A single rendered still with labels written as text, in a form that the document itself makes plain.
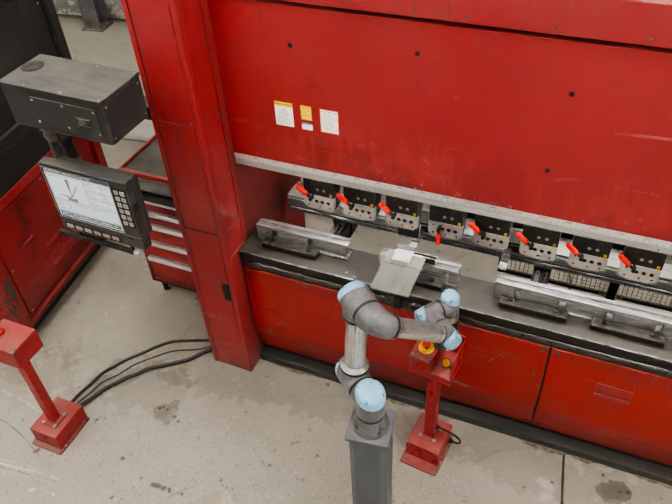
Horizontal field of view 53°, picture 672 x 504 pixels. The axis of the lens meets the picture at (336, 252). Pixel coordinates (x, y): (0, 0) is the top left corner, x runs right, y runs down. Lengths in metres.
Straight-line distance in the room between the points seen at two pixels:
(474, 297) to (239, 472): 1.51
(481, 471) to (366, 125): 1.86
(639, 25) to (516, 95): 0.46
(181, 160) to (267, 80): 0.55
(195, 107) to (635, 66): 1.66
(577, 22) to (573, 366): 1.55
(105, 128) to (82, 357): 2.02
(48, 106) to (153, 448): 1.91
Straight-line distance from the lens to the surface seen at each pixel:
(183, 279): 4.40
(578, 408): 3.50
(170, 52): 2.85
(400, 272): 3.12
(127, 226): 3.00
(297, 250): 3.40
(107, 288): 4.81
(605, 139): 2.63
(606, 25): 2.42
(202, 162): 3.08
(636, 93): 2.54
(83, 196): 3.06
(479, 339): 3.28
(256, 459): 3.74
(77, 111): 2.79
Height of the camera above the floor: 3.17
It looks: 42 degrees down
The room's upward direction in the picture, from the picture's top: 4 degrees counter-clockwise
